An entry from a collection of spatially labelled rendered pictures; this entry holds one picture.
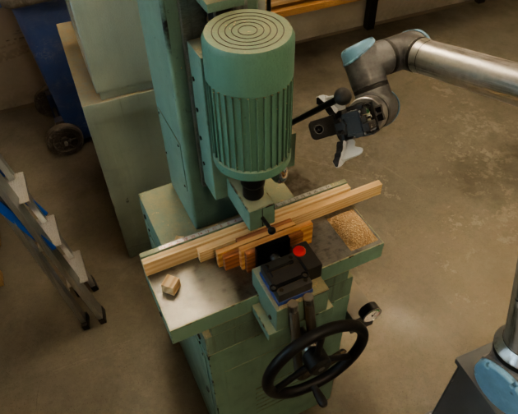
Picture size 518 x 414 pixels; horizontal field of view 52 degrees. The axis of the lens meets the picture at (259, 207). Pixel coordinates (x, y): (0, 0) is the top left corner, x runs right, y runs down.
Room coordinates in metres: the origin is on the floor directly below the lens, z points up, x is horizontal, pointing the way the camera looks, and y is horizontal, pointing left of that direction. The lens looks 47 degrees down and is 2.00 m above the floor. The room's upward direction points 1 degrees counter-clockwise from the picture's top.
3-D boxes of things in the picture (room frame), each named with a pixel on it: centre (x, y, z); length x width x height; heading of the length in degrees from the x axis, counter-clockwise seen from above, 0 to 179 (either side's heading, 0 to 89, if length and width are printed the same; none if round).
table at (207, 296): (0.81, -0.03, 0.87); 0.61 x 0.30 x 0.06; 115
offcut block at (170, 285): (0.76, 0.22, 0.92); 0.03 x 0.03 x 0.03; 67
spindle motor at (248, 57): (0.91, 0.01, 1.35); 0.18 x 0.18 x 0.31
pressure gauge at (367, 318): (0.83, -0.31, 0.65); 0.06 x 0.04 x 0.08; 115
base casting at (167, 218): (1.02, 0.06, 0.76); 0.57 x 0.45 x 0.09; 25
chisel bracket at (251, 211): (0.93, 0.02, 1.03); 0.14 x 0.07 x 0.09; 25
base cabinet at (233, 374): (1.02, 0.06, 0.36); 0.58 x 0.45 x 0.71; 25
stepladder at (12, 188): (1.27, 0.83, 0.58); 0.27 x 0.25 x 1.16; 113
